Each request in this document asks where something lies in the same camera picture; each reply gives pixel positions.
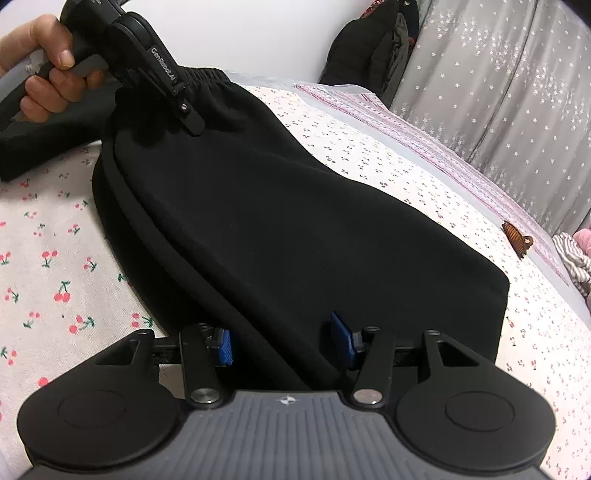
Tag black pants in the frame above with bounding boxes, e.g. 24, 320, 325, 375
1, 68, 509, 390

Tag pink folded clothing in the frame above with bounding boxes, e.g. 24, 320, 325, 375
573, 228, 591, 257

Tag person's left hand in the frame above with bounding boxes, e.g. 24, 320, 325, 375
1, 14, 106, 123

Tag cherry print blanket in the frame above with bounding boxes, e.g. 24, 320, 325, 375
1, 87, 590, 479

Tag brown hair claw clip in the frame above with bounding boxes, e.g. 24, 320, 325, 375
502, 221, 534, 260

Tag pink striped blanket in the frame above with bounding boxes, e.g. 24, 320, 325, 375
295, 83, 570, 282

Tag striped folded garment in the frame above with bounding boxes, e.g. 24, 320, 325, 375
552, 232, 590, 298

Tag grey star curtain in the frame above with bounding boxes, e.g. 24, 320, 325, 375
392, 1, 590, 235

